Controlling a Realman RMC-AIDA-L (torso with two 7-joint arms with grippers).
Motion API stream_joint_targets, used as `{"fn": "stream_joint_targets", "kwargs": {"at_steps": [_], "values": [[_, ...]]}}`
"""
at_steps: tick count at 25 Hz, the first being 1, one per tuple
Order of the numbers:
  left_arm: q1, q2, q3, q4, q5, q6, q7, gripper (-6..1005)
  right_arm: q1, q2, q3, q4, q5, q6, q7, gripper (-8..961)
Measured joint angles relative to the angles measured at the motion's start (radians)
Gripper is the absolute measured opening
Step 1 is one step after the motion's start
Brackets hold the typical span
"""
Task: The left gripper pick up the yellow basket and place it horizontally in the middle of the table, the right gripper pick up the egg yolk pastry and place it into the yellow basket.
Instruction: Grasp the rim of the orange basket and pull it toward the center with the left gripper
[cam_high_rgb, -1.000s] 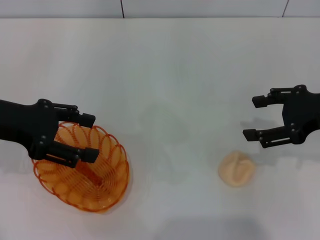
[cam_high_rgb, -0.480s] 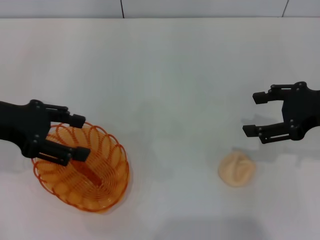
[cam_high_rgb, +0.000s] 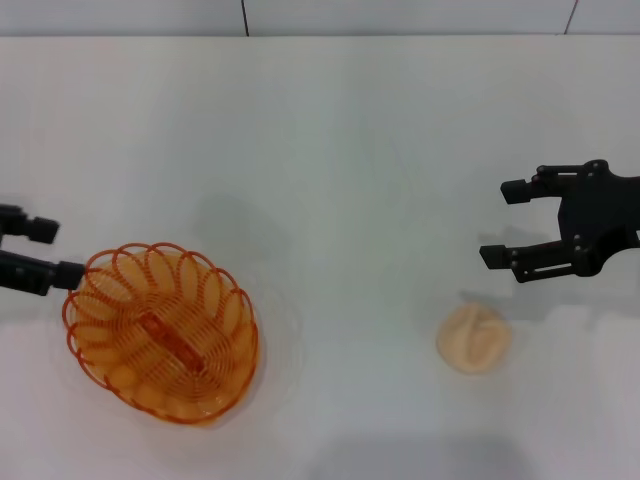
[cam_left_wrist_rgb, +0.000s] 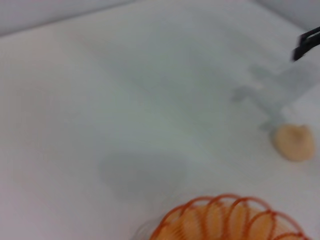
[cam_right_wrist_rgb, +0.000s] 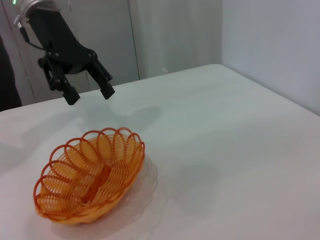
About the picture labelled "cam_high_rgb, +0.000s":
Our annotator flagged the orange wire oval basket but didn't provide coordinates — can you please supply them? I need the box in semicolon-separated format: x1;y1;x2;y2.
61;242;260;427

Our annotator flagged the beige steamed bun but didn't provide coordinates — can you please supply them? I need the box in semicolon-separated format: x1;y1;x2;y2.
436;302;515;375

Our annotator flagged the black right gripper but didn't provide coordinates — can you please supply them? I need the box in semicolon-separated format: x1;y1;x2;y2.
478;159;640;285

